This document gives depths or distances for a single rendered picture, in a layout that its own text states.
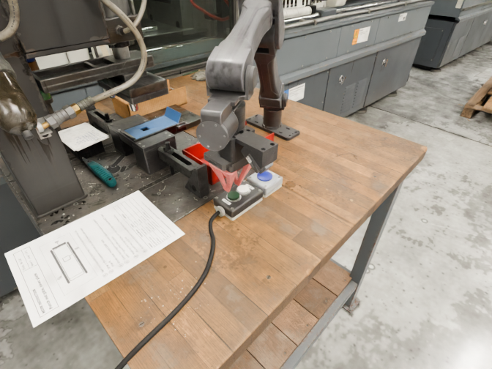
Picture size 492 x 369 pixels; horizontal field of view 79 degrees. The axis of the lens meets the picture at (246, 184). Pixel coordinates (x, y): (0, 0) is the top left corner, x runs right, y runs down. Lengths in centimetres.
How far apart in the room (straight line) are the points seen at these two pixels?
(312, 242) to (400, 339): 108
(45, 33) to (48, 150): 23
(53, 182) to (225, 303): 48
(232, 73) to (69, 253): 48
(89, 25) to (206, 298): 58
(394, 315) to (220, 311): 127
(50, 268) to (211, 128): 42
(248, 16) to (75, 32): 34
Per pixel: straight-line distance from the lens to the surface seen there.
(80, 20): 74
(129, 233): 71
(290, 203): 74
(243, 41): 59
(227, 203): 69
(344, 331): 161
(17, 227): 168
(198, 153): 88
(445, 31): 521
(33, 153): 77
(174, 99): 124
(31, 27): 72
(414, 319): 176
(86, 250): 71
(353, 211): 76
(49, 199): 83
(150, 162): 85
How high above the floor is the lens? 139
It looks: 38 degrees down
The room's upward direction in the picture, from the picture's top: straight up
